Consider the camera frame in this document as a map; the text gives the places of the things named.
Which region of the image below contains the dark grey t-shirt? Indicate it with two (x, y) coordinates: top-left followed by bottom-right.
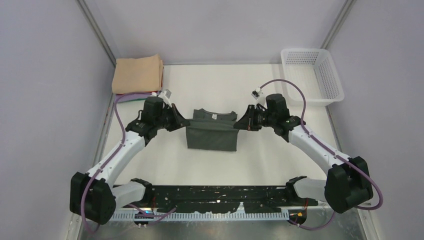
(185, 108), (239, 152)

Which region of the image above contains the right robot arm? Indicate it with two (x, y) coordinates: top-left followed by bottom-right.
(233, 93), (374, 214)

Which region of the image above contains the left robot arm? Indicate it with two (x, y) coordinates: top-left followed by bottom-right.
(69, 96), (190, 225)

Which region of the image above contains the folded lavender t-shirt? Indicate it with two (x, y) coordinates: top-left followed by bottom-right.
(114, 93), (151, 103)

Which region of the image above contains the folded beige t-shirt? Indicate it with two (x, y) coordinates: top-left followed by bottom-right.
(111, 54), (164, 94)

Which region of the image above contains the white plastic basket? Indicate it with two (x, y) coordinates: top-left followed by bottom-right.
(280, 48), (345, 107)

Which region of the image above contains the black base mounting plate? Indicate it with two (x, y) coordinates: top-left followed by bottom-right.
(133, 185), (318, 214)

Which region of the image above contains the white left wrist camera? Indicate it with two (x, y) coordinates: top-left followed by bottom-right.
(158, 89), (172, 107)

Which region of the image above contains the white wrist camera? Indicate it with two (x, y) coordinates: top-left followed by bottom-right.
(251, 87), (263, 100)
(158, 89), (172, 107)

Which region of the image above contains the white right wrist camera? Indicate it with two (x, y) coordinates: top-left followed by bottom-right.
(251, 87), (263, 100)

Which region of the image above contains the aluminium frame rail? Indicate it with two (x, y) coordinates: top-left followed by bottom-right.
(70, 185), (372, 212)

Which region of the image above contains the white slotted cable duct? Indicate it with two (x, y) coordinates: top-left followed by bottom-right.
(110, 210), (290, 222)

